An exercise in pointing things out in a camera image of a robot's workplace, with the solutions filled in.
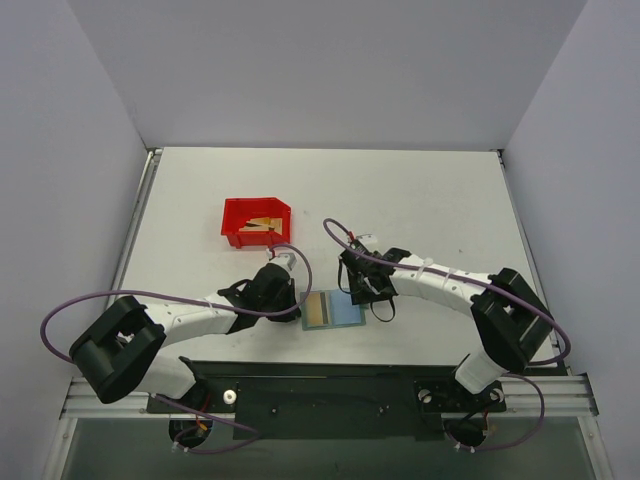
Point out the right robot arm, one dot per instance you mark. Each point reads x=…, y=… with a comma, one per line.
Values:
x=511, y=321

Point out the gold card inside bin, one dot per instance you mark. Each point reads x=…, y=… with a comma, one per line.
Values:
x=262, y=225

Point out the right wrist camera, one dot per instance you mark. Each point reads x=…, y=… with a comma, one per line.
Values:
x=368, y=242

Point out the gold card with magnetic stripe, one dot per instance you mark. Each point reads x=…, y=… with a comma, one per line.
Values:
x=317, y=310

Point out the red plastic bin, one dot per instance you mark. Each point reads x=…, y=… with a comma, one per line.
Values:
x=238, y=210

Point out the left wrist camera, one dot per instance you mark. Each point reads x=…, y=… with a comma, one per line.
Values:
x=286, y=261

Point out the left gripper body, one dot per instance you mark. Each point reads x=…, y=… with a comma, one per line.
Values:
x=289, y=304

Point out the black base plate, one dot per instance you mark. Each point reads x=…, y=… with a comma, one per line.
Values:
x=286, y=401

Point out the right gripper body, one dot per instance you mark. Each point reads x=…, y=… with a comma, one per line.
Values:
x=367, y=288

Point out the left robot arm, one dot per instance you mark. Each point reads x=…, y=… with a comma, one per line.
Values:
x=121, y=351

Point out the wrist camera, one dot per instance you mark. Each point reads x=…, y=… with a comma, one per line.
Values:
x=368, y=242
x=286, y=261

